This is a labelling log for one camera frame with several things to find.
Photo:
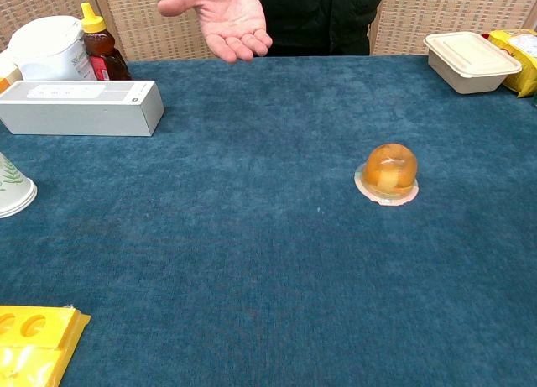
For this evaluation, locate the person's bare hand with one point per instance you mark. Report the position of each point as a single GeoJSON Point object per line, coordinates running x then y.
{"type": "Point", "coordinates": [230, 22]}

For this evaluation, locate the orange jelly cup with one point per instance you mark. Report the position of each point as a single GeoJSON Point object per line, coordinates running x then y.
{"type": "Point", "coordinates": [388, 175]}

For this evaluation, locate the woven rattan screen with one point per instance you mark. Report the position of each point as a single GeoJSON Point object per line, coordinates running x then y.
{"type": "Point", "coordinates": [142, 30]}

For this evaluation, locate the person in black jacket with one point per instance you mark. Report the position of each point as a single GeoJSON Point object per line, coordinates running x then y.
{"type": "Point", "coordinates": [323, 13]}

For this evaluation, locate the honey bottle with yellow cap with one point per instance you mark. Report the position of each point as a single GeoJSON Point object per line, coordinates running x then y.
{"type": "Point", "coordinates": [102, 51]}

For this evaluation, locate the white rectangular carton box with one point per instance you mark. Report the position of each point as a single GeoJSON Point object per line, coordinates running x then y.
{"type": "Point", "coordinates": [84, 108]}

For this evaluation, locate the white round canister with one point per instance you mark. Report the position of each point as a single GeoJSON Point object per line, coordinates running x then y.
{"type": "Point", "coordinates": [50, 51]}

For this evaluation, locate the white and orange box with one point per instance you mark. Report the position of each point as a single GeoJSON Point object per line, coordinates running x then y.
{"type": "Point", "coordinates": [8, 74]}

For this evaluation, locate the blue velvet tablecloth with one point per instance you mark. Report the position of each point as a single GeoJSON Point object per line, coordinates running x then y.
{"type": "Point", "coordinates": [268, 257]}

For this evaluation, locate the beige lidded food container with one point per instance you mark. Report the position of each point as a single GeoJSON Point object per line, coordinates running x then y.
{"type": "Point", "coordinates": [472, 61]}

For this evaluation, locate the paper cup with green leaves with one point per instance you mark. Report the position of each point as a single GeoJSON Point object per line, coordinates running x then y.
{"type": "Point", "coordinates": [10, 189]}

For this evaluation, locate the yellow snack bag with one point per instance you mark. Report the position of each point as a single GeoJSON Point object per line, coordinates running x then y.
{"type": "Point", "coordinates": [518, 55]}

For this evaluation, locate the yellow plastic package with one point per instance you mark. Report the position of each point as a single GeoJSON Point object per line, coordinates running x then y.
{"type": "Point", "coordinates": [33, 345]}

